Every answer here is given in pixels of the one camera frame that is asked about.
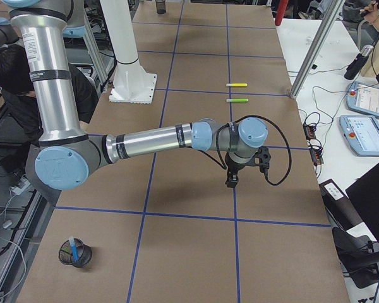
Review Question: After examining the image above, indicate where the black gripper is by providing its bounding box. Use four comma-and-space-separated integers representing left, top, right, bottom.
225, 146, 271, 189

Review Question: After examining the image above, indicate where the blue marker pen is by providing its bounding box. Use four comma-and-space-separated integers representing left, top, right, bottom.
68, 236, 79, 262

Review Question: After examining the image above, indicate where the green marker pen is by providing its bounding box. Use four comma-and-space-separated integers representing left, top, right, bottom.
226, 98, 249, 103

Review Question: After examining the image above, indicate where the yellow marker pen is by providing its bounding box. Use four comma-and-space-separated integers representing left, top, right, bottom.
226, 83, 248, 88

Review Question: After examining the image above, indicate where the black labelled box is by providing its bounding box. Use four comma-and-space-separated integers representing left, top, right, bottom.
319, 179, 363, 230

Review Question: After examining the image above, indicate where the blue teach pendant near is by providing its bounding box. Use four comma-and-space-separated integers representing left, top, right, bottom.
339, 115, 379, 157

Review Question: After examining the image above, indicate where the blue teach pendant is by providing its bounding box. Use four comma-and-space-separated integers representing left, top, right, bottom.
339, 115, 379, 157
346, 81, 379, 119

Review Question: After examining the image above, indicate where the blue teach pendant far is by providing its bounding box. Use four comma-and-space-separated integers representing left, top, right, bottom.
346, 81, 379, 119

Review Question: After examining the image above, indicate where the black mesh pen cup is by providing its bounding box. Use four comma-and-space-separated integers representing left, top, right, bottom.
58, 238, 92, 268
155, 0, 166, 15

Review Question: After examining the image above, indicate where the black water bottle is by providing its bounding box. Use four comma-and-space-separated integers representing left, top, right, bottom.
344, 44, 374, 80

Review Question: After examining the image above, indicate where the red cylinder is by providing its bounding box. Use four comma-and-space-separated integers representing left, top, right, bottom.
275, 0, 289, 26

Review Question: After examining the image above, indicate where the white power strip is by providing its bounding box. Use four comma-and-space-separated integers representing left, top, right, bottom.
10, 176, 30, 196

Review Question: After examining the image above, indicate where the seated person in black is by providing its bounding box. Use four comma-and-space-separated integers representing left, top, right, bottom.
0, 44, 99, 174

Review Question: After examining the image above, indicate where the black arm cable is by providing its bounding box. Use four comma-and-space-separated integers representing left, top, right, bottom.
215, 115, 292, 186

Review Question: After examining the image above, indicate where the white metal mount base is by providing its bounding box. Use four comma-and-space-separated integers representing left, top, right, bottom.
100, 0, 157, 104

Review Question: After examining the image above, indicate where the aluminium frame post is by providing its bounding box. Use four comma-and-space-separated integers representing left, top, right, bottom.
289, 0, 344, 99

